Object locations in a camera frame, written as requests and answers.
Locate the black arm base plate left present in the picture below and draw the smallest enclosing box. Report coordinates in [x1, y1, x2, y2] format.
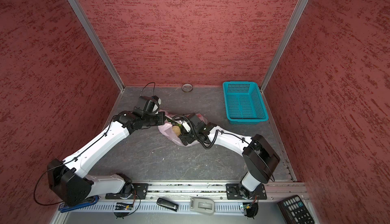
[105, 183, 149, 201]

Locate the aluminium corner post left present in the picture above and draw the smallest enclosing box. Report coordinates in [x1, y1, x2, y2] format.
[67, 0, 126, 93]

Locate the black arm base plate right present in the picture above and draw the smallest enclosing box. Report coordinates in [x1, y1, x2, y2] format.
[225, 183, 267, 201]

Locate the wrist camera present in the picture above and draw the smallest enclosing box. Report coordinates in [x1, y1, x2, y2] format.
[181, 122, 191, 134]
[135, 96, 161, 115]

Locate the beige brown fruit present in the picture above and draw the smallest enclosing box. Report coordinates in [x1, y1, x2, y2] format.
[172, 126, 181, 137]

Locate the black calculator keypad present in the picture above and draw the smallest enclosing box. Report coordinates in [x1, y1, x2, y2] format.
[277, 195, 315, 224]

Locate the aluminium corner post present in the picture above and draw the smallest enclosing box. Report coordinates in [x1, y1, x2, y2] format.
[260, 0, 309, 94]
[67, 0, 126, 93]

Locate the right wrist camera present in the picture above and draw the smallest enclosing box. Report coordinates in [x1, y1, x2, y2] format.
[181, 122, 191, 134]

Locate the circuit board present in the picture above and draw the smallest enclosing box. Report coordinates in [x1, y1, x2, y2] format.
[241, 203, 259, 218]
[114, 202, 134, 211]

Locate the aluminium front rail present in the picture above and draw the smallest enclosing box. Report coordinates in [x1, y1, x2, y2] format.
[60, 180, 308, 202]

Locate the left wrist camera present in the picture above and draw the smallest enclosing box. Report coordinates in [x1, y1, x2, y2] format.
[135, 96, 161, 115]

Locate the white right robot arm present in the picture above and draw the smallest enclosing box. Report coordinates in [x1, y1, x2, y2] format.
[172, 113, 280, 199]

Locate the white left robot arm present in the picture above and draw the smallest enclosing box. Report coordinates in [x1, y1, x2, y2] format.
[47, 96, 165, 206]

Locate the black remote stick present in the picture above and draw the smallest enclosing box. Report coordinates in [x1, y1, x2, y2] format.
[156, 198, 179, 212]

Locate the right circuit board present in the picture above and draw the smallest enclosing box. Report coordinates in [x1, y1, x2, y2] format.
[241, 203, 259, 218]

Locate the aluminium corner post right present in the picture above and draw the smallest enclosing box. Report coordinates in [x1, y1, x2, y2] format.
[260, 0, 309, 94]

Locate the teal plastic basket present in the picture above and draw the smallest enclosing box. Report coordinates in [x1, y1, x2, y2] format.
[222, 81, 269, 124]

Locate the blue utility tool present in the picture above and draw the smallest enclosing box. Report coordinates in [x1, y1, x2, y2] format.
[58, 195, 100, 213]

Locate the left circuit board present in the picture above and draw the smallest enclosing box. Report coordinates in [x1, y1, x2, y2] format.
[114, 202, 134, 211]

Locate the pink plastic bag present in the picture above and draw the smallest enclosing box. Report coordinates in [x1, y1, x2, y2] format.
[158, 110, 199, 147]

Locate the grey plastic handle device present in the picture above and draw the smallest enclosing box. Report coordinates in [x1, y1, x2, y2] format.
[190, 198, 215, 215]

